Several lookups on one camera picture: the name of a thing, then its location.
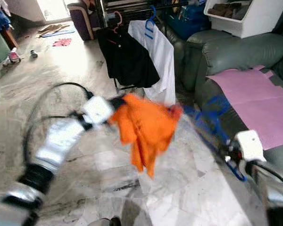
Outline green leather sofa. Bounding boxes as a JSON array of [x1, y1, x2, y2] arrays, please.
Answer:
[[177, 19, 283, 199]]

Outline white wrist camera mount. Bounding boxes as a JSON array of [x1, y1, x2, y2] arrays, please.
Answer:
[[83, 96, 117, 126], [233, 129, 266, 163]]

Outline white shirt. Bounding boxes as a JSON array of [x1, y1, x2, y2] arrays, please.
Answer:
[[128, 20, 177, 105]]

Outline black drying rack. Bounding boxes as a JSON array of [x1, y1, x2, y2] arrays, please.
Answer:
[[95, 0, 204, 93]]

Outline orange garment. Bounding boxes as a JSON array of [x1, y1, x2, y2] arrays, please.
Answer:
[[108, 93, 184, 179]]

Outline beige blue-edged mat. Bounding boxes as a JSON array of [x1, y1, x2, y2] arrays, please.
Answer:
[[35, 24, 73, 39]]

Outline pink hanger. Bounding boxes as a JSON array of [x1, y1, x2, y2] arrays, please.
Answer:
[[111, 12, 125, 34]]

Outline pink mat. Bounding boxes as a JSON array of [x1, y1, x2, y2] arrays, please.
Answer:
[[207, 66, 283, 151]]

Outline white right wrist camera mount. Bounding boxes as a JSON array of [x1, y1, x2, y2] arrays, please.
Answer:
[[233, 129, 266, 163]]

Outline white storage bin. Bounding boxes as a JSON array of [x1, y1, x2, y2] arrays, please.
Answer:
[[204, 0, 283, 40]]

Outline dark purple armchair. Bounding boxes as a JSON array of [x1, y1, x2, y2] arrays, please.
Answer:
[[66, 0, 102, 42]]

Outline black shirt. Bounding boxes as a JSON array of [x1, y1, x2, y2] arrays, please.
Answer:
[[97, 27, 160, 89]]

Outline blue plastic hanger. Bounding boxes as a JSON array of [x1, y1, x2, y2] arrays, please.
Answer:
[[144, 5, 159, 41], [182, 97, 249, 182]]

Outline person in blue shorts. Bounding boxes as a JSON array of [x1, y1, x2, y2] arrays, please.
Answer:
[[0, 0, 22, 65]]

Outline pink cloth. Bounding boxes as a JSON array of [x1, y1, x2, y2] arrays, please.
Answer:
[[52, 39, 73, 48]]

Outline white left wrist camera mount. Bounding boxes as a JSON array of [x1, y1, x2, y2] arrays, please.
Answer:
[[83, 96, 117, 126]]

